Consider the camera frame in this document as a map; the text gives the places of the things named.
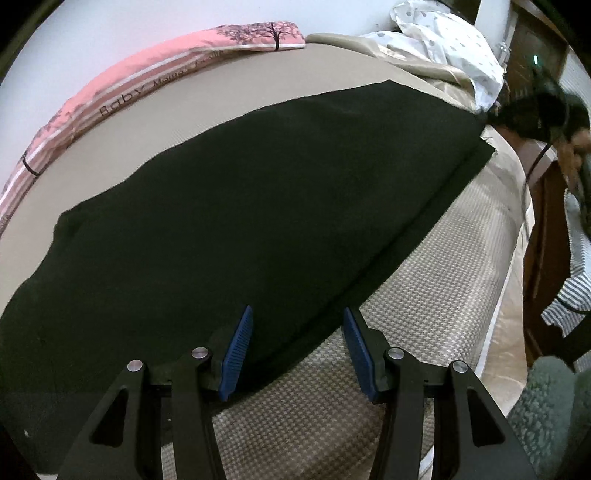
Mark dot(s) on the black pants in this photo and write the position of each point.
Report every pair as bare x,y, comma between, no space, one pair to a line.
240,221

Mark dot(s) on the pink striped printed blanket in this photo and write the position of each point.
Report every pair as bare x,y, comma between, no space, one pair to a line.
115,92

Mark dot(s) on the woven beige bed mat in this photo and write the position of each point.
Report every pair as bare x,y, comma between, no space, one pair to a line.
461,258

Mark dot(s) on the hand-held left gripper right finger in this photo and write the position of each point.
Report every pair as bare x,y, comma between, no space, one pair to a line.
358,355

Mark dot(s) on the beige mattress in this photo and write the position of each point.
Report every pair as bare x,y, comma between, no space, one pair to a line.
508,300

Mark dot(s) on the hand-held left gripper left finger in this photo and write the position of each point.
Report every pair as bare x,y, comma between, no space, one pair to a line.
235,350

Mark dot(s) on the brown wooden cabinet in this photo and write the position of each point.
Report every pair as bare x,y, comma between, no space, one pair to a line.
540,240

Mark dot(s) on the green fleece garment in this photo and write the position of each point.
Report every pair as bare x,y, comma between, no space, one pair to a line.
549,415

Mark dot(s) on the striped grey white shirt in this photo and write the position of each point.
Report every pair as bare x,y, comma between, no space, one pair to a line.
570,295

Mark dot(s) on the person's right hand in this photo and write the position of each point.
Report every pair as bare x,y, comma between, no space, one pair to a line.
575,152

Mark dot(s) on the beige satin quilt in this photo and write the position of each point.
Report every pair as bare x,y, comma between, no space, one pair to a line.
383,50

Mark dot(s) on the white polka-dot cloth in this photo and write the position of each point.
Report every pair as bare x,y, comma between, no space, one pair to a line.
457,41

